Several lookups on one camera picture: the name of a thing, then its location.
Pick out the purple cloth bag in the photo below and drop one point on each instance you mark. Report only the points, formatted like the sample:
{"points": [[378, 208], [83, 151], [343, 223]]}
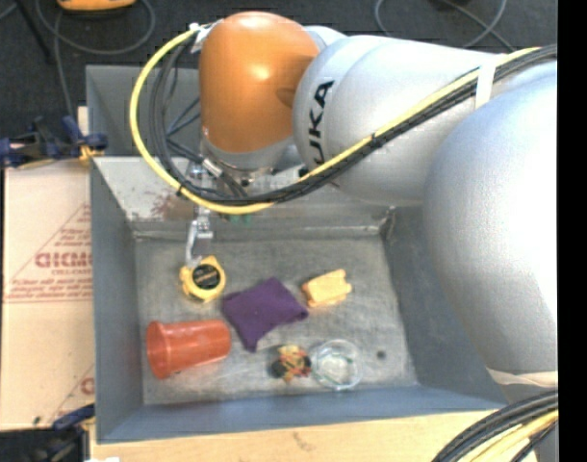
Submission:
{"points": [[262, 311]]}

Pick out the clear glass bowl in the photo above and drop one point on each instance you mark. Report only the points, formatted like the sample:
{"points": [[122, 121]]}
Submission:
{"points": [[337, 365]]}

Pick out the multicoloured small toy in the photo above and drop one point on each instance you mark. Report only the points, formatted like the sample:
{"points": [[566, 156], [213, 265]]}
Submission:
{"points": [[289, 363]]}

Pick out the orange plastic cup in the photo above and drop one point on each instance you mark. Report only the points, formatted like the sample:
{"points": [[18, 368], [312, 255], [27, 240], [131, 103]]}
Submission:
{"points": [[187, 347]]}

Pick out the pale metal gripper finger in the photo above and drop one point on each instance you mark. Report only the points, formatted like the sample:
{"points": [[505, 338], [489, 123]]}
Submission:
{"points": [[195, 244]]}

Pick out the brown cardboard board red print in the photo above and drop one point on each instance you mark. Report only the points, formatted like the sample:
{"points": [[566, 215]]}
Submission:
{"points": [[43, 344]]}

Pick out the yellow tape measure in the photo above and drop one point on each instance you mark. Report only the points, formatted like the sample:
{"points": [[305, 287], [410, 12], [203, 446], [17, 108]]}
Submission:
{"points": [[204, 278]]}

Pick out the grey metal bin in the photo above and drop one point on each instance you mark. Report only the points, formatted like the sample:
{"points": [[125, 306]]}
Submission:
{"points": [[351, 258]]}

